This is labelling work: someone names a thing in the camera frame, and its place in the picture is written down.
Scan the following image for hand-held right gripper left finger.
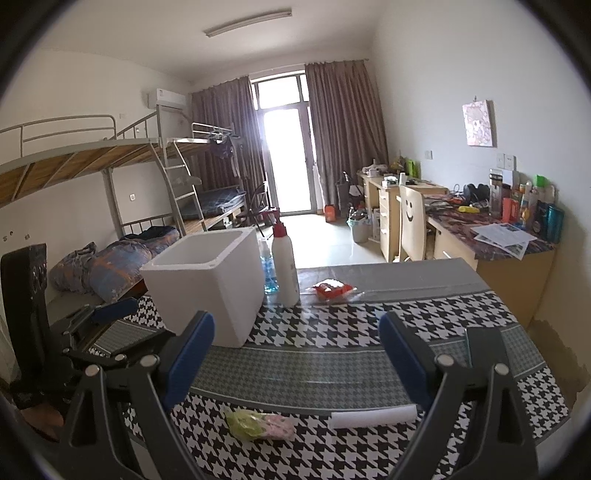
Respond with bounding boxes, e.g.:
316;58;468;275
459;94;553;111
60;310;215;480

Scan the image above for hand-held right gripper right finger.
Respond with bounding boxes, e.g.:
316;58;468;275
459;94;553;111
379;311;541;480

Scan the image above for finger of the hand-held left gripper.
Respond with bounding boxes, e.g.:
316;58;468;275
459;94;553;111
65;331;178;370
65;298;140;334

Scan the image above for white foam box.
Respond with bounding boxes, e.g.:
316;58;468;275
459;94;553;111
140;226;266;349

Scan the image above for green pink soft item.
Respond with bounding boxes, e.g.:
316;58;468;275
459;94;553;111
225;409;296;441

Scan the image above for blue plaid quilt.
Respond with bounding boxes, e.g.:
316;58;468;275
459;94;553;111
48;226;181;303

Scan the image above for white foam strip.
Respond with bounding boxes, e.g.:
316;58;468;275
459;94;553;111
330;405;417;429

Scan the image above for houndstooth tablecloth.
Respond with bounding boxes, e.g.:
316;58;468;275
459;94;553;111
88;258;571;480

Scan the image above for red packet clear wrap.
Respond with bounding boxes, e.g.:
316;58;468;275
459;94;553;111
308;278;358;301

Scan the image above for clear bottle blue liquid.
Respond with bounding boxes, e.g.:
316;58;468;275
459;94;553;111
259;237;278;296

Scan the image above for white spray bottle red nozzle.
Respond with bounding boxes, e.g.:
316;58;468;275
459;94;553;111
271;209;302;308

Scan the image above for wooden desk patterned cover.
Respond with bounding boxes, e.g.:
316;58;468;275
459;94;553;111
422;194;557;324

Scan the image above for grey bucket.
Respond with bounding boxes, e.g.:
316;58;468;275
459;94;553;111
347;215;374;243

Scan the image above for wooden chair smiley face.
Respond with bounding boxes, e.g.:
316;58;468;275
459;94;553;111
398;185;428;263

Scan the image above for wooden desk with drawers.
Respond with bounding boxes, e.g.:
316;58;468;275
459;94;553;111
360;173;448;261

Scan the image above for folded dark blue quilt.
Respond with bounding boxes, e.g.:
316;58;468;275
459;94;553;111
180;186;245;220

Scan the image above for printed paper sheets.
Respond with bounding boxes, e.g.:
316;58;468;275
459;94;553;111
471;223;539;259

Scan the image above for grey metal bunk bed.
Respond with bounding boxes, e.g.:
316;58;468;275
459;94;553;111
166;122;250;232
0;114;208;296

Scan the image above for black folding chair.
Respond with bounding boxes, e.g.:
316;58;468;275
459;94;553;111
245;181;273;227

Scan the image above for dark metal rack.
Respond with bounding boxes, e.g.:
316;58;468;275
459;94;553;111
336;172;365;217

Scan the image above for clear water bottle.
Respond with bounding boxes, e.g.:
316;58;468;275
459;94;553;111
489;169;504;217

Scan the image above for dark hanging clothes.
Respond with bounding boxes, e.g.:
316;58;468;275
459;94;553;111
210;131;238;160

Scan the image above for dark blue bottles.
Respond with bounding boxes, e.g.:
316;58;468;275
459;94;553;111
533;203;565;243

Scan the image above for brown curtain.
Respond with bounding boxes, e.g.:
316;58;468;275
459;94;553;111
305;58;389;208
191;75;269;217

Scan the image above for green cap bottle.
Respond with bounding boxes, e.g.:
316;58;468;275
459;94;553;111
531;174;555;217

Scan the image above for white air conditioner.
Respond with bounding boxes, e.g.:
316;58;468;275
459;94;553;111
148;87;188;112

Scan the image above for glass balcony door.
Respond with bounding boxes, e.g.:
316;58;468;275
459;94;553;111
252;69;319;215

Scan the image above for ceiling tube light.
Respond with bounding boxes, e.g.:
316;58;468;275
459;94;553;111
204;7;293;38

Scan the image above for pink wall poster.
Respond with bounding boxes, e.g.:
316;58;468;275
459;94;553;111
462;99;497;148

